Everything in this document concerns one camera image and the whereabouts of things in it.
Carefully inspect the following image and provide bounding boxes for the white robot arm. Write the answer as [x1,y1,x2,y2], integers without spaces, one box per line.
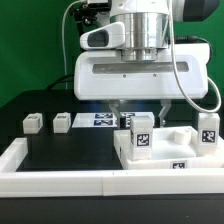
[74,0,220,126]

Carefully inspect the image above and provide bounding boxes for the white square table top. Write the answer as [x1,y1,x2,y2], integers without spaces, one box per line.
[114,126,224,170]

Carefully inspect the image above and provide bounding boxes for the white cable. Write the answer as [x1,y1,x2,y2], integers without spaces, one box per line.
[61,0,88,90]

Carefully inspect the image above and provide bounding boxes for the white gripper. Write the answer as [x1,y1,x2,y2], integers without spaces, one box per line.
[74,21,210,129]

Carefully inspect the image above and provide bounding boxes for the white U-shaped obstacle fence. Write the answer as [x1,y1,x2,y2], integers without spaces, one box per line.
[0,138,224,197]

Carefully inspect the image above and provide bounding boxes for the black cable bundle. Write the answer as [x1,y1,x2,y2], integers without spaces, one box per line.
[45,73,76,92]

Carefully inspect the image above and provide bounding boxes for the white sheet with tags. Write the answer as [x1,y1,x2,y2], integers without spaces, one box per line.
[72,112,154,128]

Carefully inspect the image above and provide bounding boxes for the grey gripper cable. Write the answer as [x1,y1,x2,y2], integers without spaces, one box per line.
[166,0,223,114]

